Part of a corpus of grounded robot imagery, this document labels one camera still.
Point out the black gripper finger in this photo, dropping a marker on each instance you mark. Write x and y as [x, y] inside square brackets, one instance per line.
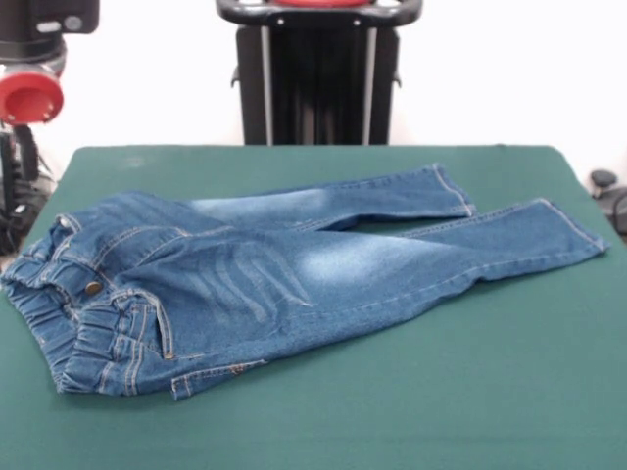
[27, 152]

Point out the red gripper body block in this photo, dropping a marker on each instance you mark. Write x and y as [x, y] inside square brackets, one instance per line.
[29, 98]

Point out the blue denim jeans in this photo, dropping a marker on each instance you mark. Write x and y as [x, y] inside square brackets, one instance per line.
[294, 274]

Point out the black electronics box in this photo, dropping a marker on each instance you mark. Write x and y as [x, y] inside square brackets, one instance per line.
[6, 171]

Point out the dark green table cloth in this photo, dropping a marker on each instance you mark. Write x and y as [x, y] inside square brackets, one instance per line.
[441, 367]

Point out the black office chair base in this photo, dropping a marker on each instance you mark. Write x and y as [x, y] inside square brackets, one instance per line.
[610, 193]

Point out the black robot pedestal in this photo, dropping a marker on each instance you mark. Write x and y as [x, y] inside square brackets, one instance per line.
[313, 73]

